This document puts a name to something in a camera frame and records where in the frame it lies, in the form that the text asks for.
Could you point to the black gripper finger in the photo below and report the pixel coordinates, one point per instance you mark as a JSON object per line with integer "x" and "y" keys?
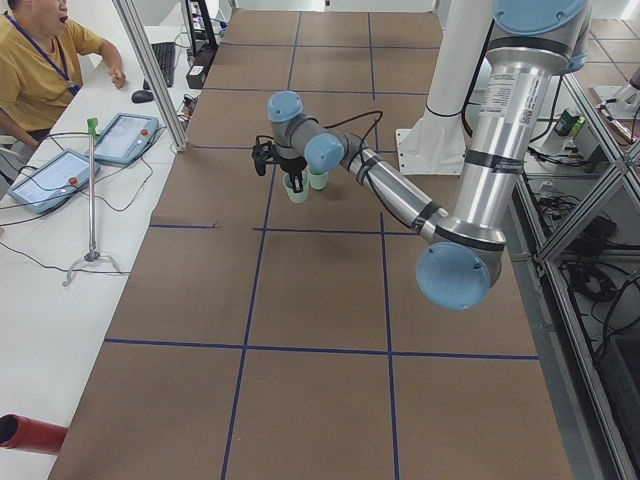
{"x": 296, "y": 179}

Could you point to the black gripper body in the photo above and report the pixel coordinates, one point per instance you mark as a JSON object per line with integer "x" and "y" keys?
{"x": 293, "y": 164}

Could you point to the mint green cup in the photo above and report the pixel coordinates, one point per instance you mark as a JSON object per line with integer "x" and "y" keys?
{"x": 318, "y": 179}
{"x": 297, "y": 197}

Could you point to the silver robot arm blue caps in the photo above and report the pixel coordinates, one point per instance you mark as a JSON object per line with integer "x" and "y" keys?
{"x": 531, "y": 42}

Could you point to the person's hand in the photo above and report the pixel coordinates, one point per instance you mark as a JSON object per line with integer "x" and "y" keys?
{"x": 117, "y": 75}

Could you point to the black box on table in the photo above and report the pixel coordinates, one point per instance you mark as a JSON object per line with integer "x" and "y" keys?
{"x": 196, "y": 77}

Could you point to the black computer mouse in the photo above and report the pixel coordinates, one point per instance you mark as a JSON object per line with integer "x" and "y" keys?
{"x": 142, "y": 96}

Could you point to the blue teach pendant tablet far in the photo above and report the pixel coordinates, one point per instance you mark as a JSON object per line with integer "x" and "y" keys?
{"x": 125, "y": 138}

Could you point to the blue teach pendant tablet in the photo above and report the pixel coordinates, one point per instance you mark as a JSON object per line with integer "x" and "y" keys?
{"x": 52, "y": 184}
{"x": 125, "y": 138}

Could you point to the black keyboard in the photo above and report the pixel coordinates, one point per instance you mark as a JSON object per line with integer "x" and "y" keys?
{"x": 165, "y": 56}

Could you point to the metal stand with green top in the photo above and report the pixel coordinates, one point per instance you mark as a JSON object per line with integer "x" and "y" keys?
{"x": 93, "y": 257}

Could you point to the blue teach pendant tablet near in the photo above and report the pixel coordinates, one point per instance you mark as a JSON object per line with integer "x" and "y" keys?
{"x": 52, "y": 184}

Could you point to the green can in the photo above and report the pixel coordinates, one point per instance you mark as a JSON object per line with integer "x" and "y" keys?
{"x": 569, "y": 123}

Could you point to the person in yellow shirt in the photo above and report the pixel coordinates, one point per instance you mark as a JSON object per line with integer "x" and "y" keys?
{"x": 40, "y": 71}

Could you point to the red cylinder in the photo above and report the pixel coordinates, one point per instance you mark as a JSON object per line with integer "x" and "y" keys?
{"x": 29, "y": 435}

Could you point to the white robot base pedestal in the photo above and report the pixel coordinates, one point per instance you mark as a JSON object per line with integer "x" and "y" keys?
{"x": 436, "y": 143}

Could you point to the aluminium frame post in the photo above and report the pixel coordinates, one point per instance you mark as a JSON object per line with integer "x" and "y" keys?
{"x": 143, "y": 51}

